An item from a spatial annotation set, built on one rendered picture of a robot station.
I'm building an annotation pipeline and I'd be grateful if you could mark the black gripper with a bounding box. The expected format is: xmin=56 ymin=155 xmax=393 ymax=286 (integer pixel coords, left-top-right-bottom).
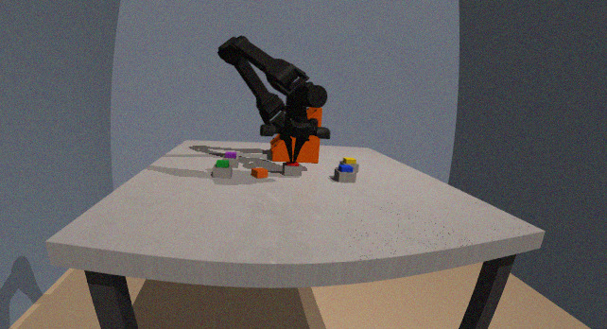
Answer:
xmin=260 ymin=105 xmax=331 ymax=163

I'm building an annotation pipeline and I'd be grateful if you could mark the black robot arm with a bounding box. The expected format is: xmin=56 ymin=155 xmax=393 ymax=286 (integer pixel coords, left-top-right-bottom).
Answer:
xmin=217 ymin=36 xmax=327 ymax=138

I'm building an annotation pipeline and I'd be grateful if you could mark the blue button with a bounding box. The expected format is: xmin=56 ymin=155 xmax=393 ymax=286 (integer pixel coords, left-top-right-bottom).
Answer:
xmin=334 ymin=164 xmax=356 ymax=182

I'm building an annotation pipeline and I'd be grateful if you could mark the green button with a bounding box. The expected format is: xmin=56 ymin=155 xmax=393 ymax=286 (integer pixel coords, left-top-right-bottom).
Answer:
xmin=213 ymin=160 xmax=233 ymax=178

